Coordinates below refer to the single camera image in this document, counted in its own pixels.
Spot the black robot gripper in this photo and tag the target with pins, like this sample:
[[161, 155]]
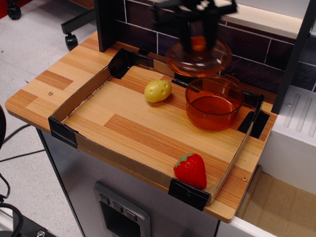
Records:
[[195, 10]]

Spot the red toy strawberry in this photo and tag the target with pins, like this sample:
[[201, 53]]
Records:
[[190, 169]]

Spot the black caster wheel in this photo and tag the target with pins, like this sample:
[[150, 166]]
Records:
[[14, 12]]

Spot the black office chair base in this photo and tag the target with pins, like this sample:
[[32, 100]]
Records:
[[75, 23]]

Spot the white toy sink unit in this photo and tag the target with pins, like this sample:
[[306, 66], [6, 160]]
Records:
[[290, 152]]

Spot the black vertical post left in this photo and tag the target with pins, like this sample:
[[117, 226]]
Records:
[[107, 13]]

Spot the cardboard fence with black tape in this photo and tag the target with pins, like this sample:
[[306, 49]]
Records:
[[110, 118]]

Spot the black vertical post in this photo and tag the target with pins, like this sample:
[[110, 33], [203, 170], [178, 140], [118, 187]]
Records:
[[300, 43], [107, 13]]

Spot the orange transparent pot lid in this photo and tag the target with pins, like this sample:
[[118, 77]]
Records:
[[201, 62]]

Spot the black vertical post right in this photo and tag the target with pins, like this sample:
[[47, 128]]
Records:
[[300, 43]]

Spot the grey oven control panel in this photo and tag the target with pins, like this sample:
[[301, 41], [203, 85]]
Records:
[[120, 216]]

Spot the yellow toy potato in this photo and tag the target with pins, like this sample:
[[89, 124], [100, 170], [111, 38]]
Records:
[[157, 90]]

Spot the orange transparent plastic pot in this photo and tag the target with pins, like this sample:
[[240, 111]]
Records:
[[213, 103]]

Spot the light wooden shelf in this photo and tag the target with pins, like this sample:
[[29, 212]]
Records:
[[247, 18]]

